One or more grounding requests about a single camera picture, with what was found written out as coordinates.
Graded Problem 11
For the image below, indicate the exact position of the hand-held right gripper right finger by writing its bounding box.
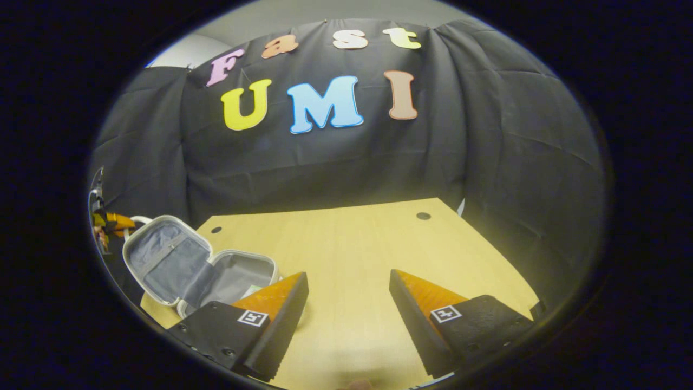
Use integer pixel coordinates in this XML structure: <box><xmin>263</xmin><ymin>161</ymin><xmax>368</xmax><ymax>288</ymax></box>
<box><xmin>389</xmin><ymin>269</ymin><xmax>535</xmax><ymax>379</ymax></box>

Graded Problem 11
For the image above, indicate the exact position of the black backdrop cloth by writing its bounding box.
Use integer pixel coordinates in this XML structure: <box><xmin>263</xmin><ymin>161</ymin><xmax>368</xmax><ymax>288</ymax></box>
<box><xmin>89</xmin><ymin>19</ymin><xmax>607</xmax><ymax>304</ymax></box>

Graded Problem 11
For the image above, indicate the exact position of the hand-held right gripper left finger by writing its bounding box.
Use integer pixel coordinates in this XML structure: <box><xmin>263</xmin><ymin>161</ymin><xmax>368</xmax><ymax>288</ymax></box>
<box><xmin>168</xmin><ymin>272</ymin><xmax>310</xmax><ymax>381</ymax></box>

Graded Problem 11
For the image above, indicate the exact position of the white suitcase with grey lining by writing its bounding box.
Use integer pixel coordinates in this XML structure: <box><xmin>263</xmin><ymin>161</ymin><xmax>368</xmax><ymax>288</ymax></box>
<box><xmin>122</xmin><ymin>215</ymin><xmax>282</xmax><ymax>320</ymax></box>

